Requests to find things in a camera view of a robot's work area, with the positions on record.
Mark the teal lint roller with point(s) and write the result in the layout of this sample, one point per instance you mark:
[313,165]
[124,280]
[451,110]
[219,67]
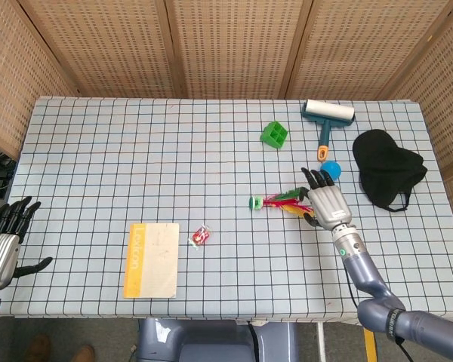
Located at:
[326,117]

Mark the woven folding screen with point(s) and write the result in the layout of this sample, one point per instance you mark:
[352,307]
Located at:
[226,45]

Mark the green plastic grid block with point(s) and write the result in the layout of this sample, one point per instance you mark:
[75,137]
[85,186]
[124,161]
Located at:
[275,134]

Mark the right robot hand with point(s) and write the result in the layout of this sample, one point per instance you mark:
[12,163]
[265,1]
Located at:
[328,205]

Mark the yellow and beige notebook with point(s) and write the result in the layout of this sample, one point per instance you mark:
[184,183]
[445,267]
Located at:
[151,260]

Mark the colourful feather shuttlecock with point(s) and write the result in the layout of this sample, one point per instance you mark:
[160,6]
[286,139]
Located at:
[283,200]

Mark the blue ball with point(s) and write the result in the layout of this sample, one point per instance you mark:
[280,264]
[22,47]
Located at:
[331,169]

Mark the brown shoe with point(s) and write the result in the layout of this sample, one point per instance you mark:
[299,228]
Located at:
[37,348]
[85,353]

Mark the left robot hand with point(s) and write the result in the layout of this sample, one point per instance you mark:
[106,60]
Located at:
[0,241]

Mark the red wrapped candy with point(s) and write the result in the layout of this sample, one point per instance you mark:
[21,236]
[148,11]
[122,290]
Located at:
[200,236]

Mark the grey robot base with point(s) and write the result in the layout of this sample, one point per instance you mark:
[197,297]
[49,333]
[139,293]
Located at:
[211,341]

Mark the blue checkered tablecloth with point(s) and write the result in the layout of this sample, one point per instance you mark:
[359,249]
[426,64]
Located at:
[173,169]

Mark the black cap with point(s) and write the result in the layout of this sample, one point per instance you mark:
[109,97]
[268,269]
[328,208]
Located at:
[385,166]

